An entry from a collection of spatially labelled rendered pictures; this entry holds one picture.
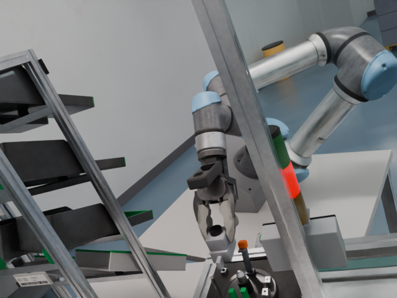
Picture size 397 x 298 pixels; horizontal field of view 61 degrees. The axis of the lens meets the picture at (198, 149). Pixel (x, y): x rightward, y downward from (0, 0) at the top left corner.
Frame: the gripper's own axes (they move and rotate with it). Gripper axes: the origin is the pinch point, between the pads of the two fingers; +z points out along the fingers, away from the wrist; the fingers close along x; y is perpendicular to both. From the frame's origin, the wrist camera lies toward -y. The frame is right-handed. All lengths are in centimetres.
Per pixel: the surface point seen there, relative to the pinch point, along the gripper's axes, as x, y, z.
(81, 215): 22.1, -18.4, -7.2
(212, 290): 9.2, 13.9, 12.6
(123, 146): 221, 248, -125
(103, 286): 63, 33, 12
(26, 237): 33.0, -22.7, -4.0
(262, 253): -1.9, 25.4, 4.9
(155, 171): 210, 300, -100
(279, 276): -8.2, 16.2, 10.3
